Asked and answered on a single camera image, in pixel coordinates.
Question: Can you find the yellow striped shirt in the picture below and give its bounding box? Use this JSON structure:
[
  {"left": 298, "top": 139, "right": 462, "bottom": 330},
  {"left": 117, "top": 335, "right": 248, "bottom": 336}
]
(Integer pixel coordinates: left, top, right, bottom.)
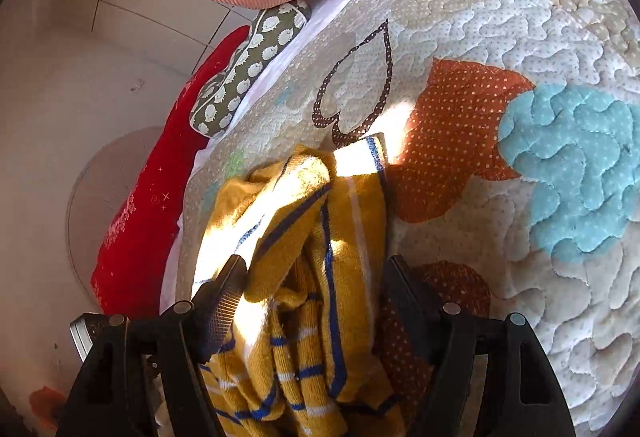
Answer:
[{"left": 191, "top": 133, "right": 407, "bottom": 437}]

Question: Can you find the round white floor mat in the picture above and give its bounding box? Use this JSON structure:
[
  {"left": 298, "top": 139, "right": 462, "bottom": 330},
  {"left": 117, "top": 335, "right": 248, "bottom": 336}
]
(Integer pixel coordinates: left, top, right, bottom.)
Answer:
[{"left": 65, "top": 127, "right": 172, "bottom": 314}]

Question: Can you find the green patterned pillow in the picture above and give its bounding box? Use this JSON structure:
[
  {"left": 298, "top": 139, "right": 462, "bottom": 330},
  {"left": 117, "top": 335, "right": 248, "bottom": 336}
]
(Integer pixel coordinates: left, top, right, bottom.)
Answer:
[{"left": 189, "top": 0, "right": 312, "bottom": 138}]

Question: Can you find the patchwork heart quilt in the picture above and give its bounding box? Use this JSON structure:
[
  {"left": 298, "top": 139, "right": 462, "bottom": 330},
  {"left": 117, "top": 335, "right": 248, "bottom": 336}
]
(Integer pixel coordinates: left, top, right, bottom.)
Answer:
[{"left": 159, "top": 0, "right": 640, "bottom": 437}]

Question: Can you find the white bed sheet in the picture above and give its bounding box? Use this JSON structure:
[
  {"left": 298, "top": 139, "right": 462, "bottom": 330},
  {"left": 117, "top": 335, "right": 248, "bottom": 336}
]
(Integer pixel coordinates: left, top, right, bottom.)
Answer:
[{"left": 160, "top": 0, "right": 616, "bottom": 313}]

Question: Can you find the red long pillow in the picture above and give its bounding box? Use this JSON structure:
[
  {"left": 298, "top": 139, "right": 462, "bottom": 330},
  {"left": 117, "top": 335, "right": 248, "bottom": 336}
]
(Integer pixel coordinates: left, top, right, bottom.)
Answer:
[{"left": 90, "top": 25, "right": 252, "bottom": 318}]

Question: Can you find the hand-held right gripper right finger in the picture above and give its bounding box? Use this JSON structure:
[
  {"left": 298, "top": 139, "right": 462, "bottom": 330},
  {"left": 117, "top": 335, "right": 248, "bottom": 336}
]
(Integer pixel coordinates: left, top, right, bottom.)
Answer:
[{"left": 382, "top": 255, "right": 574, "bottom": 437}]

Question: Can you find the orange cloth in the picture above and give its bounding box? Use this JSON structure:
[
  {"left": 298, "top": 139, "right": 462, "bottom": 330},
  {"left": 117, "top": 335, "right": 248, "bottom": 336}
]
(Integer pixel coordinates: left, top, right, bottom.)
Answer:
[{"left": 29, "top": 386, "right": 69, "bottom": 431}]

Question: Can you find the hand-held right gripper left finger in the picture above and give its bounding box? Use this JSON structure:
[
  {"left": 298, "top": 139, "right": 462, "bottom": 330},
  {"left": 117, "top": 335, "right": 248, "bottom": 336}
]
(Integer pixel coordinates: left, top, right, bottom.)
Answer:
[{"left": 55, "top": 255, "right": 249, "bottom": 437}]

